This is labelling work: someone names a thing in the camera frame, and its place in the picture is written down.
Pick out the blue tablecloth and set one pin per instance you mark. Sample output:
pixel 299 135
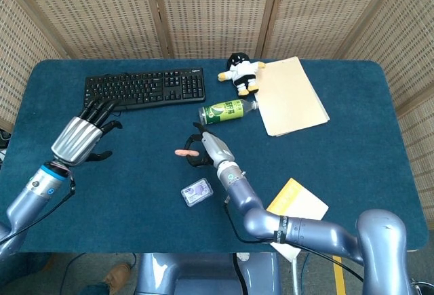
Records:
pixel 135 159

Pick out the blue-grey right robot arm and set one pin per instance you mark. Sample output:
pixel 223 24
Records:
pixel 305 230

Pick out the white perforated disc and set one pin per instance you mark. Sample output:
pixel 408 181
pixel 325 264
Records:
pixel 243 257

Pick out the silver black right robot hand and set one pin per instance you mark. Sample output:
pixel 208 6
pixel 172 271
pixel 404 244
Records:
pixel 217 149

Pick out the black white plush toy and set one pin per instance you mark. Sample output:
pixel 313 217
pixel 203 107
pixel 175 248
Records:
pixel 242 73

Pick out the blue-grey robot torso base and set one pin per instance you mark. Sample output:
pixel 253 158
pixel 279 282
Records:
pixel 203 274

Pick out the clear purple plastic box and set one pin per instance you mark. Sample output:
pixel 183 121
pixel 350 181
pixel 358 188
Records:
pixel 196 192

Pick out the green label plastic bottle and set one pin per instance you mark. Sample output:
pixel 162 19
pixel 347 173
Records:
pixel 223 112

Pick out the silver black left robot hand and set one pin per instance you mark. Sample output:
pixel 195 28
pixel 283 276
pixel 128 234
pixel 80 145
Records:
pixel 76 139

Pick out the brown leather shoe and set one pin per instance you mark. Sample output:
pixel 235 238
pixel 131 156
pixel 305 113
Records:
pixel 117 274

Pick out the pink rubber worm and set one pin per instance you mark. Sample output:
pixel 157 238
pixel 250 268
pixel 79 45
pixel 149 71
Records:
pixel 183 153

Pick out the woven folding screen panel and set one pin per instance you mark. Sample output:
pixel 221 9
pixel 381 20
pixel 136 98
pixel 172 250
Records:
pixel 407 54
pixel 20 54
pixel 213 13
pixel 95 13
pixel 322 13

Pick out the blue jeans leg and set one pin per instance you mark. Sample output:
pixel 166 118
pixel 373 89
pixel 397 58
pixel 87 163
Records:
pixel 95 290

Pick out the beige manila folder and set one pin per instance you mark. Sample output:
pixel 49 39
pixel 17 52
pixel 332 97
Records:
pixel 291 98

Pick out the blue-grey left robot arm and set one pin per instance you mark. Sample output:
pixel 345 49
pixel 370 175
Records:
pixel 34 190

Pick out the yellow white Lexicon notepad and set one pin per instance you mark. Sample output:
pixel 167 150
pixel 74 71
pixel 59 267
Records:
pixel 298 200

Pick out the metal table leg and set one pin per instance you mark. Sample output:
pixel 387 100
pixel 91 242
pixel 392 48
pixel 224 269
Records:
pixel 296 274

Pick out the yellow floor tape strip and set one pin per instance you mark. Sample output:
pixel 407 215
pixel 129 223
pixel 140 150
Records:
pixel 339 274

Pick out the black computer keyboard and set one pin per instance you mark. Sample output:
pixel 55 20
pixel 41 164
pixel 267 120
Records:
pixel 152 86

